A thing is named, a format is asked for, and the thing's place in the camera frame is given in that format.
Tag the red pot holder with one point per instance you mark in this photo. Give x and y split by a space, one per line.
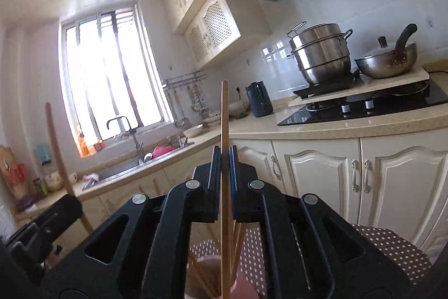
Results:
16 174

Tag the teal box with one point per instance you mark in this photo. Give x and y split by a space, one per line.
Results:
44 154

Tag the hanging steel utensils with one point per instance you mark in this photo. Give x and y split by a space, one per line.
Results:
199 101

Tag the pink dish cloth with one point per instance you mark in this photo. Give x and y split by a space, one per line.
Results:
91 180

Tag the pink bowl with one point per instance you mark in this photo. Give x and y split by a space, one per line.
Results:
162 152

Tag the grey bowl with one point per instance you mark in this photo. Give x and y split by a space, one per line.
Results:
239 110

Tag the white bowl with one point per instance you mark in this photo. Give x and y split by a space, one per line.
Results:
193 131

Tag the slender bamboo chopstick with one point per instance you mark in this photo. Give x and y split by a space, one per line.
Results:
57 145
225 117

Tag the white mug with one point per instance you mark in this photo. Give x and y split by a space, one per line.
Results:
71 178

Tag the beige stone countertop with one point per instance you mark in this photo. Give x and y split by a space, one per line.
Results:
252 129

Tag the dark blue kettle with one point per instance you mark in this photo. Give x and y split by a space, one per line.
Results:
259 101

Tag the steel faucet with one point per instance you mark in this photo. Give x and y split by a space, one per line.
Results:
134 141

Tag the steel wok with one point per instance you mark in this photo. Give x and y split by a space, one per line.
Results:
385 66

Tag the pink cup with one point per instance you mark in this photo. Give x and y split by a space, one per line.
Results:
245 288

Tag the wall socket with plug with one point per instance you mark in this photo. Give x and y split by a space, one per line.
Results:
240 90

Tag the steel ladle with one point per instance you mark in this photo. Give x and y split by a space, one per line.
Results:
179 122

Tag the steel steamer pot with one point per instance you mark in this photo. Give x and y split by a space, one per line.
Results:
323 53

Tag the bunch of wooden chopsticks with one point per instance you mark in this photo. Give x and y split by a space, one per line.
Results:
238 246

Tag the wooden cutting board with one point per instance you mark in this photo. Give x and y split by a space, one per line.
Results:
7 159

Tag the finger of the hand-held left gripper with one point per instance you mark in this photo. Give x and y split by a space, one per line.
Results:
61 215

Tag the small red jar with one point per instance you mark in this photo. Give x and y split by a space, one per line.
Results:
98 146

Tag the cream lattice-door wall cabinet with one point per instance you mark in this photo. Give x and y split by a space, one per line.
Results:
217 29

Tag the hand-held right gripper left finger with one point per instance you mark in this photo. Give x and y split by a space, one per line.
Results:
217 176

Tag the small dark jar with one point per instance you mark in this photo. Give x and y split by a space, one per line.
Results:
40 187

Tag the black gas stove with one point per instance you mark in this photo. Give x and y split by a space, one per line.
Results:
322 117

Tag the beige stone slab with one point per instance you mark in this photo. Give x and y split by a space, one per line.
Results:
402 81

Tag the barred kitchen window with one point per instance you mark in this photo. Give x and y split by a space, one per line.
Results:
112 74

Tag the steel sink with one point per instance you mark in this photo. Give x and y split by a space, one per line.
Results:
119 169

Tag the black induction cooker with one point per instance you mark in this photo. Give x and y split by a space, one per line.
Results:
315 90

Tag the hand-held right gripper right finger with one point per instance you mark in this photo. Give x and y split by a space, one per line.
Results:
233 176

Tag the cream stove base cabinets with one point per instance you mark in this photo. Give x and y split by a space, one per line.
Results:
322 173

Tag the orange bottle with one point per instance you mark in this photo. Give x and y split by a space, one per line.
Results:
82 143

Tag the cream sink base cabinets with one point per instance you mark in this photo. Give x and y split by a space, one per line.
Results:
115 201

